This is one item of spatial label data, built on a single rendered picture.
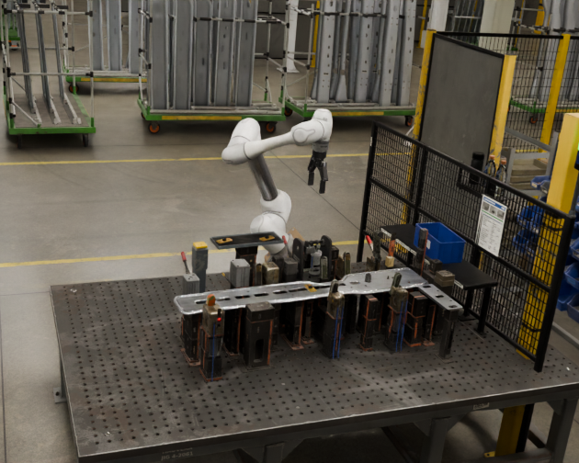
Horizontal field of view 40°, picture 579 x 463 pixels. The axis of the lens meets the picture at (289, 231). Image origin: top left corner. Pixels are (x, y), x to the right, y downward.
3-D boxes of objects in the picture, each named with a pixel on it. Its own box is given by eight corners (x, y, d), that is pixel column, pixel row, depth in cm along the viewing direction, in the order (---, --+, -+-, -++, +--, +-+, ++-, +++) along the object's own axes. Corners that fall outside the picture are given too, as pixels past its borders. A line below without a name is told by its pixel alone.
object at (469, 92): (482, 310, 628) (529, 56, 555) (467, 312, 623) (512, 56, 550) (404, 246, 744) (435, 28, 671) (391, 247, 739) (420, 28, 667)
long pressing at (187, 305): (184, 318, 370) (184, 315, 370) (170, 298, 389) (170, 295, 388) (431, 286, 426) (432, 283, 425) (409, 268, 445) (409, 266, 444)
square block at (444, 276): (434, 336, 433) (443, 276, 420) (425, 329, 440) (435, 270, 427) (446, 334, 437) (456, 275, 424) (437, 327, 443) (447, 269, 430)
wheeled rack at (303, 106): (301, 130, 1126) (312, 3, 1062) (276, 114, 1212) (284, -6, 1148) (418, 128, 1197) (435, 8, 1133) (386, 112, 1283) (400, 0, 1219)
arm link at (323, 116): (316, 135, 415) (304, 140, 404) (319, 106, 409) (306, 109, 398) (334, 139, 410) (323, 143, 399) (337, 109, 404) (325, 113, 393)
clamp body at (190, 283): (183, 346, 403) (185, 282, 390) (176, 336, 412) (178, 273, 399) (200, 344, 407) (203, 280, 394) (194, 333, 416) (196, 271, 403)
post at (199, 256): (192, 326, 423) (195, 251, 407) (188, 320, 429) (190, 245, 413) (206, 324, 426) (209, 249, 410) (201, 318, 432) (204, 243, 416)
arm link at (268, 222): (266, 257, 482) (242, 235, 471) (274, 235, 493) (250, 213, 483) (285, 250, 471) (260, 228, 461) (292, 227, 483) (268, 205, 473)
